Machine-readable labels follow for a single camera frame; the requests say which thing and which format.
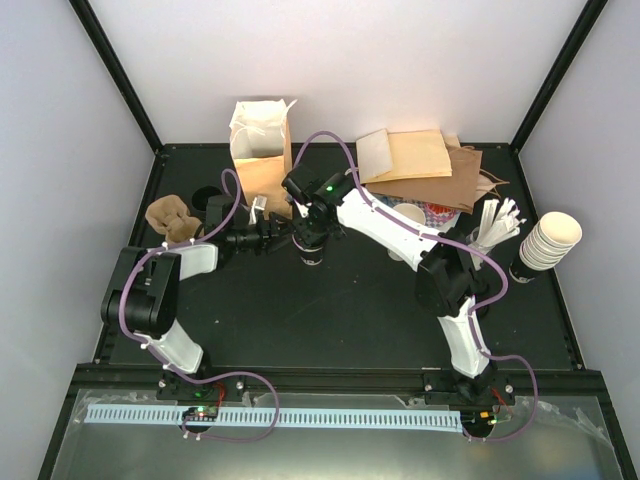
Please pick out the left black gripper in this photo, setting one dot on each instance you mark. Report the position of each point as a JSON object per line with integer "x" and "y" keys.
{"x": 268, "y": 236}

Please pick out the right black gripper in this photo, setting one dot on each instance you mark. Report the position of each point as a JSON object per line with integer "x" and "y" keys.
{"x": 305, "y": 230}

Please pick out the single white paper cup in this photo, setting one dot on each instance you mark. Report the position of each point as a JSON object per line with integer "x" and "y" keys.
{"x": 311, "y": 255}

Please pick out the black printed paper cup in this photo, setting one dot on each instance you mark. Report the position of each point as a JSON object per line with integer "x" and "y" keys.
{"x": 200, "y": 197}

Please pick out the orange paper bag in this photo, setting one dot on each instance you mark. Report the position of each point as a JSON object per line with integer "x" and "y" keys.
{"x": 384, "y": 156}
{"x": 261, "y": 151}

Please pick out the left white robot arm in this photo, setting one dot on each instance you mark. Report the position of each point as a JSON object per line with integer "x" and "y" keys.
{"x": 142, "y": 295}

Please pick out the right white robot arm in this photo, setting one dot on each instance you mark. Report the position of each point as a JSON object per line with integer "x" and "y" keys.
{"x": 445, "y": 283}

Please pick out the white paper cup stack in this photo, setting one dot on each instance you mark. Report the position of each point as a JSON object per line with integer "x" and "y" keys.
{"x": 411, "y": 212}

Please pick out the brown pulp cup carrier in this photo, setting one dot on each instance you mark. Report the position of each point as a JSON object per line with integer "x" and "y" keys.
{"x": 170, "y": 217}

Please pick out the brown kraft paper bag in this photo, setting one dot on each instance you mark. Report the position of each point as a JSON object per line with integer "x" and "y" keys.
{"x": 460, "y": 191}

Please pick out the small circuit board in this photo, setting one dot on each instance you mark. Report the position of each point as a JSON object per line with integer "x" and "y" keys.
{"x": 200, "y": 413}

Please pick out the tilted paper cup stack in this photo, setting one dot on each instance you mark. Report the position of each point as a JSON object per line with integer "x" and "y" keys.
{"x": 550, "y": 240}

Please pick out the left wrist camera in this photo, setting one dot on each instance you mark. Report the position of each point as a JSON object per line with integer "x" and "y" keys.
{"x": 259, "y": 207}

